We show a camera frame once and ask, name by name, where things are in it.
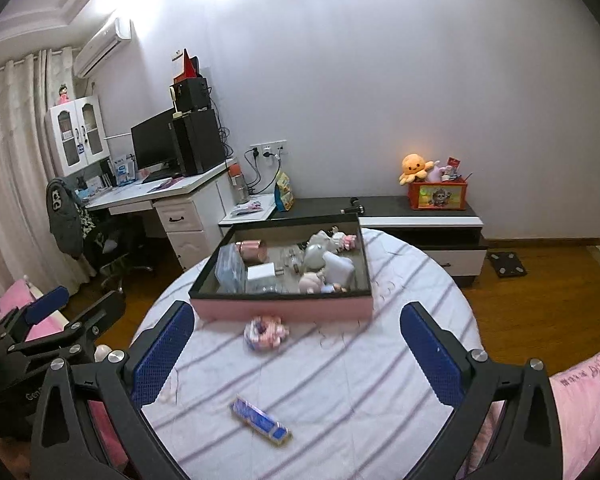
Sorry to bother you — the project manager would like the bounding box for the orange octopus plush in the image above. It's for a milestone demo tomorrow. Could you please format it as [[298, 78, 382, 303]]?
[[399, 153, 434, 185]]

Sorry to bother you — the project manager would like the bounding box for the small black dumbbell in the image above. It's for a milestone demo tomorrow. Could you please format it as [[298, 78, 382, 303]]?
[[340, 197, 365, 216]]

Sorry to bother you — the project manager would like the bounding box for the pink bed blanket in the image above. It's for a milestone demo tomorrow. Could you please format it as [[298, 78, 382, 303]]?
[[459, 339, 600, 480]]

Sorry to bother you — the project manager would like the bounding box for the striped white tablecloth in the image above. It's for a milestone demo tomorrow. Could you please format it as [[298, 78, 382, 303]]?
[[144, 229, 481, 479]]

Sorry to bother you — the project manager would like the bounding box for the pink black storage box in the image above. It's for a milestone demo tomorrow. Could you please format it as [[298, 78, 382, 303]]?
[[189, 214, 374, 323]]

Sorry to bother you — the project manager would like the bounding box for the red cartoon storage box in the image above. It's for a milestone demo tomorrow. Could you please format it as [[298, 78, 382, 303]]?
[[407, 179, 467, 210]]

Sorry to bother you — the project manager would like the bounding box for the white air conditioner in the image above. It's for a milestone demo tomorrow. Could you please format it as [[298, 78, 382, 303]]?
[[73, 18, 132, 79]]

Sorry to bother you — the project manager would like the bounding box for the black computer monitor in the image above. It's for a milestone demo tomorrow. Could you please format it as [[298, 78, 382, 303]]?
[[131, 108, 176, 169]]

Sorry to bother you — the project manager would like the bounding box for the black office chair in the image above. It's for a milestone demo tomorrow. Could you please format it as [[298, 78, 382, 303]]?
[[83, 217, 154, 294]]

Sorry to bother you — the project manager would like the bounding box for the black speaker box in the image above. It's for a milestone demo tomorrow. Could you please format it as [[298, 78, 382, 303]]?
[[171, 77, 211, 113]]

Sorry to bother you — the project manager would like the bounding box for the black bathroom scale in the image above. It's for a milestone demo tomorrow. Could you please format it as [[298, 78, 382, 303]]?
[[486, 252, 527, 278]]

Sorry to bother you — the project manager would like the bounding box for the red paper bag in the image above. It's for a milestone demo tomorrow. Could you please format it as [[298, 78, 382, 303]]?
[[172, 49, 198, 84]]

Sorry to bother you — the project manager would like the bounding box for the white small side cabinet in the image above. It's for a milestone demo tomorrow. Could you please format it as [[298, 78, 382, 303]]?
[[219, 194, 276, 235]]

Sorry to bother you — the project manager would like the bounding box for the white pink block toy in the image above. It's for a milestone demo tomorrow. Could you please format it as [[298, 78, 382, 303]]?
[[330, 226, 358, 252]]

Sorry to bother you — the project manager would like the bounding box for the blue rectangular box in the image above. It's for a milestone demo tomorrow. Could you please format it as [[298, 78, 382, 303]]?
[[230, 398, 291, 445]]

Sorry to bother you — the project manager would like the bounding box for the black computer tower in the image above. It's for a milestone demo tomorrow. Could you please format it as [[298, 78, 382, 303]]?
[[172, 110, 226, 177]]

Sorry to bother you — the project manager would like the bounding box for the white desk with drawers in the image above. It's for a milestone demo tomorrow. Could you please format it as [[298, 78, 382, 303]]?
[[87, 160, 236, 270]]

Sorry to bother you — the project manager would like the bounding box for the snack bag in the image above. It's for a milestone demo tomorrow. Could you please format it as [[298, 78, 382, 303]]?
[[274, 170, 294, 212]]

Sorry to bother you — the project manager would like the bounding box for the beige curtain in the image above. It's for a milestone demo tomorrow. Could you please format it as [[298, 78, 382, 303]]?
[[0, 47, 92, 296]]

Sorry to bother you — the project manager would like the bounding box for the pink doll on cabinet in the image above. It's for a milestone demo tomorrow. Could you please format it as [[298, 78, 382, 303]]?
[[56, 84, 71, 105]]

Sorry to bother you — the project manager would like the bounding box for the clear blue plastic case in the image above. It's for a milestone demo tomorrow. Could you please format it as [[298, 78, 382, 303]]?
[[214, 243, 247, 294]]

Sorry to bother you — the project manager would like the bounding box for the pink block toy figure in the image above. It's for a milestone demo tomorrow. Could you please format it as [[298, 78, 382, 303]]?
[[244, 315, 290, 351]]

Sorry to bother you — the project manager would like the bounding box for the rose gold round jar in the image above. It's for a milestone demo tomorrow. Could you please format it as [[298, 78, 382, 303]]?
[[235, 240, 268, 266]]

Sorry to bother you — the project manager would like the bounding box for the clear glass bottle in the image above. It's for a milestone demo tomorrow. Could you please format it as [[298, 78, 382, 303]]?
[[282, 245, 304, 276]]

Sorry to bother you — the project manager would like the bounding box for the orange cap water bottle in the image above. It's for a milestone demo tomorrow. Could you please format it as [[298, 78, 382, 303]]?
[[228, 162, 249, 204]]

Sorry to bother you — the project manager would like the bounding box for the small doll figure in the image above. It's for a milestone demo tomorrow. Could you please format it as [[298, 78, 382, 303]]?
[[298, 271, 347, 295]]

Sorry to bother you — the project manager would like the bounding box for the white wall power strip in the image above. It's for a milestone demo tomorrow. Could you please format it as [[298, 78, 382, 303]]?
[[249, 139, 287, 158]]

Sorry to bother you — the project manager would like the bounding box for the white wall cabinet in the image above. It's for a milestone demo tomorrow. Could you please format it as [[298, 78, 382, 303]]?
[[45, 96, 110, 177]]

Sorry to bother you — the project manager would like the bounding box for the black white tv cabinet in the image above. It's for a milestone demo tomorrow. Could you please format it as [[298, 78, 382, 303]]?
[[272, 196, 486, 286]]

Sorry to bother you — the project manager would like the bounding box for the dark jacket on chair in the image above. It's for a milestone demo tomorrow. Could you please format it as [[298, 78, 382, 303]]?
[[46, 178, 95, 260]]

